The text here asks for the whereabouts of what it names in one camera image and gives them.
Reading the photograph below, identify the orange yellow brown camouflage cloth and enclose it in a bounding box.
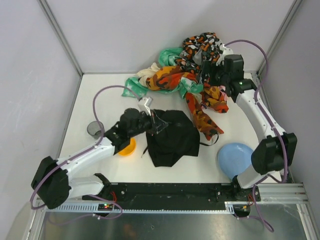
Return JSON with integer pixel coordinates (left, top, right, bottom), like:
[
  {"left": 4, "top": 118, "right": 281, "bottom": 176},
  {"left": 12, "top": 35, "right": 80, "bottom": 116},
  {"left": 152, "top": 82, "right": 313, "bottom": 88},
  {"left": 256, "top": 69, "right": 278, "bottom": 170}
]
[{"left": 145, "top": 65, "right": 230, "bottom": 142}]

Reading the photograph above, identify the black orange white camouflage cloth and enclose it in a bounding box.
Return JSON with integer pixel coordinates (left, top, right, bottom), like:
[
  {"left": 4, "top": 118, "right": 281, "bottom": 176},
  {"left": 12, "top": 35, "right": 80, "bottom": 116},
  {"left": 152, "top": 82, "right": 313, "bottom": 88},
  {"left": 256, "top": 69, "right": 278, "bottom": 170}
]
[{"left": 175, "top": 32, "right": 227, "bottom": 74}]

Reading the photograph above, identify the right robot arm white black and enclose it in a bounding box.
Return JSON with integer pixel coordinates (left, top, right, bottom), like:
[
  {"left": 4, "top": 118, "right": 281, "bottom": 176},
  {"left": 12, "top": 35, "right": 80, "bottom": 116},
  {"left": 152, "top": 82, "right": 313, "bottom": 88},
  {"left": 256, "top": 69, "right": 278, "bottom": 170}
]
[{"left": 199, "top": 54, "right": 298, "bottom": 194}]

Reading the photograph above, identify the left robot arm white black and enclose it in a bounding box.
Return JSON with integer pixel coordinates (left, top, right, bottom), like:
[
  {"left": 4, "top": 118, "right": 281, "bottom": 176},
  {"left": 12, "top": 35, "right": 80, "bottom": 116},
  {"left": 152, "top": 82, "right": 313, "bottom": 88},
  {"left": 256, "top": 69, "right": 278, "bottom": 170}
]
[{"left": 31, "top": 108, "right": 169, "bottom": 210}]

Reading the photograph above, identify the green white tie-dye cloth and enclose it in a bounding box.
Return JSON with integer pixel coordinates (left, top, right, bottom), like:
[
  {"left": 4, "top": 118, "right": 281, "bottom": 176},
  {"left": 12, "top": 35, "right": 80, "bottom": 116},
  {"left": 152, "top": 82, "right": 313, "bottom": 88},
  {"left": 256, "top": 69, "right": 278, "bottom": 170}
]
[{"left": 122, "top": 47, "right": 204, "bottom": 102}]

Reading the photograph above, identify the cream beige cloth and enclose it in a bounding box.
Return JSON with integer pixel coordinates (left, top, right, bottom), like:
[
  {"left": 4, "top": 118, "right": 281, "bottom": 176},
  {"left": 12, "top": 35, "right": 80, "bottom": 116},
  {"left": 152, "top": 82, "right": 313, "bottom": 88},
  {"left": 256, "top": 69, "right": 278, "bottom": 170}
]
[{"left": 135, "top": 62, "right": 161, "bottom": 87}]

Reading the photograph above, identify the orange plastic bowl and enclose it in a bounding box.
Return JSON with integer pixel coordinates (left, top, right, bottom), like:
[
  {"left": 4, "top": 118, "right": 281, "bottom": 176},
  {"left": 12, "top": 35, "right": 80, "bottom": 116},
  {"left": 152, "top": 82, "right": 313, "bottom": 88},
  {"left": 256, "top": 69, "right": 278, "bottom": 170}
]
[{"left": 118, "top": 137, "right": 137, "bottom": 157}]

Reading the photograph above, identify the black mesh cup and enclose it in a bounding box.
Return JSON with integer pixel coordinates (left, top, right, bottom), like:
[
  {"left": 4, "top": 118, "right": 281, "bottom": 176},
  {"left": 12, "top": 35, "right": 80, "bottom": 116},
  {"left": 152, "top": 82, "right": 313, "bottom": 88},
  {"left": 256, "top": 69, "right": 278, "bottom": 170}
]
[{"left": 86, "top": 121, "right": 104, "bottom": 140}]

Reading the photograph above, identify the light blue plate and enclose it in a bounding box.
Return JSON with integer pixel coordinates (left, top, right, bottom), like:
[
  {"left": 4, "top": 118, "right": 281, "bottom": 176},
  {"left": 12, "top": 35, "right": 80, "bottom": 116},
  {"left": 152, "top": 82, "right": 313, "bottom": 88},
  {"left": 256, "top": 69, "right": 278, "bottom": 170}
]
[{"left": 217, "top": 142, "right": 254, "bottom": 180}]

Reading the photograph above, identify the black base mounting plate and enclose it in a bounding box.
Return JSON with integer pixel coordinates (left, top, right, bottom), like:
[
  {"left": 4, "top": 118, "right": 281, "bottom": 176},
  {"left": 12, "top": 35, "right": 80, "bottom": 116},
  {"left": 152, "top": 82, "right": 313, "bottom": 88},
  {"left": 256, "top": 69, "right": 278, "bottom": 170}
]
[{"left": 97, "top": 182, "right": 261, "bottom": 207}]

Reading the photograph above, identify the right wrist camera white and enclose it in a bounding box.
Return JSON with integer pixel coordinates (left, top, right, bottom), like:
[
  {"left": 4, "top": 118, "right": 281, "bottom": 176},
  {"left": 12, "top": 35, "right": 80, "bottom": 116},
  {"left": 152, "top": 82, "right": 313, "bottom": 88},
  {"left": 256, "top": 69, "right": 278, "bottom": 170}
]
[{"left": 220, "top": 45, "right": 234, "bottom": 60}]

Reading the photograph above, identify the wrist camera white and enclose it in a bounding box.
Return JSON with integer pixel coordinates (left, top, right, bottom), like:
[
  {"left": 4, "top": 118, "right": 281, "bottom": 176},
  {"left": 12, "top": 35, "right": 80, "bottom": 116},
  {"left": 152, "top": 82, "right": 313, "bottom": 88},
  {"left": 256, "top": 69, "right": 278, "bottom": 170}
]
[
  {"left": 138, "top": 96, "right": 153, "bottom": 116},
  {"left": 220, "top": 45, "right": 234, "bottom": 60}
]

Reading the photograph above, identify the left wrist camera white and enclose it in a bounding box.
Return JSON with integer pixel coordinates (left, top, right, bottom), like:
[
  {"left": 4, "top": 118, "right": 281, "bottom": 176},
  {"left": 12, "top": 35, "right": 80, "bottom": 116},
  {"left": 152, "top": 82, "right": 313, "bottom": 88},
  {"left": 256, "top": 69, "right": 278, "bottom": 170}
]
[{"left": 138, "top": 96, "right": 153, "bottom": 116}]

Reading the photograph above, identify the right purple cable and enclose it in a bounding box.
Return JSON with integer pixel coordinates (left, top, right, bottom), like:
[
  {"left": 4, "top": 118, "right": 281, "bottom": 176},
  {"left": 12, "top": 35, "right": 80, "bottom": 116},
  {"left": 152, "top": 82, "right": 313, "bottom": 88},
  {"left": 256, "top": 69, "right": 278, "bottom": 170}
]
[{"left": 223, "top": 39, "right": 291, "bottom": 233}]

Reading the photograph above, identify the purple cable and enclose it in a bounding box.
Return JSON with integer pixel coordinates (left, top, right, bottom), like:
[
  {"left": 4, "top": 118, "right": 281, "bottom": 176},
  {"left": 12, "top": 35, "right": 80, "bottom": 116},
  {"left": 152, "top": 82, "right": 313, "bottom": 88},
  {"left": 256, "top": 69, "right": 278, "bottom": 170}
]
[
  {"left": 29, "top": 85, "right": 151, "bottom": 223},
  {"left": 223, "top": 39, "right": 291, "bottom": 233}
]

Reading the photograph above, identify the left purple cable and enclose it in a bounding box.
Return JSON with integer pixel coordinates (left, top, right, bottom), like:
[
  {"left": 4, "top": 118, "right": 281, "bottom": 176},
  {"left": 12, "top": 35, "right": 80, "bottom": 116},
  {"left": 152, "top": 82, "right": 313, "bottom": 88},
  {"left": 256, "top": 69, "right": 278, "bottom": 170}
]
[{"left": 29, "top": 85, "right": 151, "bottom": 223}]

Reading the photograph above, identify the right aluminium frame post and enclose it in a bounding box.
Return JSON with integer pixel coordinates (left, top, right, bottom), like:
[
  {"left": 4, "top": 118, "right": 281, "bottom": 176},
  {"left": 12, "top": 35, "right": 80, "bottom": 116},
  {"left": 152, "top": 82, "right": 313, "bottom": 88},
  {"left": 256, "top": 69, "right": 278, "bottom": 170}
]
[{"left": 256, "top": 0, "right": 305, "bottom": 76}]

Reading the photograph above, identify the aluminium frame post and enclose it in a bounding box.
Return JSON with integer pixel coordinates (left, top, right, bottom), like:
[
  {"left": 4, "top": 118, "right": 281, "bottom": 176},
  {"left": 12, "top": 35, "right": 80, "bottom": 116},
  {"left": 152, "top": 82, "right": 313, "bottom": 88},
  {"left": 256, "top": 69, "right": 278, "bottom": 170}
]
[
  {"left": 37, "top": 0, "right": 84, "bottom": 77},
  {"left": 256, "top": 0, "right": 305, "bottom": 76}
]

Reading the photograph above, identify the grey slotted cable duct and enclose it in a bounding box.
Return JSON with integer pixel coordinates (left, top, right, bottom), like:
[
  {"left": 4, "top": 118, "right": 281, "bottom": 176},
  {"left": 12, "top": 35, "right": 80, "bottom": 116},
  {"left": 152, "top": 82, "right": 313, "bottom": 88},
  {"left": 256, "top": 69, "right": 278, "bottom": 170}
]
[{"left": 47, "top": 201, "right": 244, "bottom": 214}]

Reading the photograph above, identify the aluminium extrusion rail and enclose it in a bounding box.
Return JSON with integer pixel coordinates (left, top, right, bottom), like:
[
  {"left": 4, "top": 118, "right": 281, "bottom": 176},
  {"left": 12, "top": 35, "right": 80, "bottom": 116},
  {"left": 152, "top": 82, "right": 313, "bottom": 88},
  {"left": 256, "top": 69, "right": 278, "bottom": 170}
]
[{"left": 36, "top": 182, "right": 308, "bottom": 203}]

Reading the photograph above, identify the left aluminium frame post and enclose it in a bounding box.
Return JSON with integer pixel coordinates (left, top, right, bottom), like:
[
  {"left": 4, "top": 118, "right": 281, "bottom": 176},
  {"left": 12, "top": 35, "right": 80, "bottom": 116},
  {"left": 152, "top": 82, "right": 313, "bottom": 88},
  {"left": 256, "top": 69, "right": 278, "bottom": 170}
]
[{"left": 37, "top": 0, "right": 84, "bottom": 77}]

